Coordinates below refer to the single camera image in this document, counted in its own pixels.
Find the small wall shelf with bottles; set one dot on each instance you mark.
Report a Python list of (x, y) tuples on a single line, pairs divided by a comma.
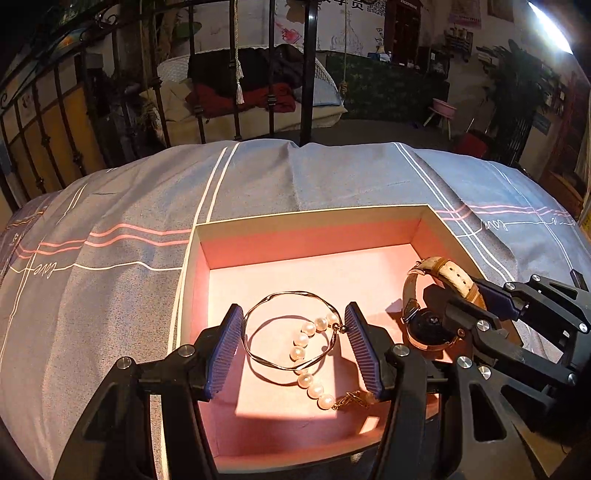
[(459, 44)]

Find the grey-blue plaid bed sheet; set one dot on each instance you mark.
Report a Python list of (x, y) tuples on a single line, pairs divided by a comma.
[(323, 175)]

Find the black iron bed frame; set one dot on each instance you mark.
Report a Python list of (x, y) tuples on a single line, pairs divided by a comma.
[(307, 92)]

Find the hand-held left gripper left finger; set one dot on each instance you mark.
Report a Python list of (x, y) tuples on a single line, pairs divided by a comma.
[(226, 355)]

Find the white wicker hanging chair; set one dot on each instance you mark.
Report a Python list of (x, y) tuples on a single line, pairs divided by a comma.
[(325, 83)]

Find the red garment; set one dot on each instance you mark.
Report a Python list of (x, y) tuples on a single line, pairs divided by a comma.
[(221, 99)]

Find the white floor lamp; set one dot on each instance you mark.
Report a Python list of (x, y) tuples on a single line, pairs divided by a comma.
[(549, 23)]

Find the red phone booth cabinet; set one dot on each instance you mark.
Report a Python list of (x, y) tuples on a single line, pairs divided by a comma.
[(401, 32)]

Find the beige seat cushion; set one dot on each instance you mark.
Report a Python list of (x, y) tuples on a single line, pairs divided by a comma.
[(277, 122)]

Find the red bin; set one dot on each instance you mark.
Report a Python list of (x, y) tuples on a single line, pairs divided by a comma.
[(471, 145)]

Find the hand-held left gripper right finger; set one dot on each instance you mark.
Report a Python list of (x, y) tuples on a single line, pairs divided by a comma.
[(364, 355)]

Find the light blue pillow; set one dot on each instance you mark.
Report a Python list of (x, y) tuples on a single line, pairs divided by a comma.
[(318, 94)]

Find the pink stool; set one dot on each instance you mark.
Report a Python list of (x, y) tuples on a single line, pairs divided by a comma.
[(443, 107)]

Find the black garment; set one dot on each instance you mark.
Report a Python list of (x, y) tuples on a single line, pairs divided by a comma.
[(249, 69)]

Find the wooden side table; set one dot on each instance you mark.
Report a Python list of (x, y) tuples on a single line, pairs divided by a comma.
[(561, 189)]

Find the jewelry box with pink lining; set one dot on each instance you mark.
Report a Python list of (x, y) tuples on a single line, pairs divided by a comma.
[(300, 272)]

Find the counter with green patterned cloth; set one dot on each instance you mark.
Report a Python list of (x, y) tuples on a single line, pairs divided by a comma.
[(392, 87)]

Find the banana leaf plant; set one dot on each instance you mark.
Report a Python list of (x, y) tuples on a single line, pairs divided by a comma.
[(178, 27)]

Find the tall green potted plant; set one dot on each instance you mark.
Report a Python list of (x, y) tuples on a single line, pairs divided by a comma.
[(517, 83)]

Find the gold twisted bangle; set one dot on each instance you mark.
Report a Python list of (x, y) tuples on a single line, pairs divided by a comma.
[(291, 292)]

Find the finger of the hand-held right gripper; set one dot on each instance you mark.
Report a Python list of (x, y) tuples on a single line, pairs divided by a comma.
[(497, 297), (478, 330)]

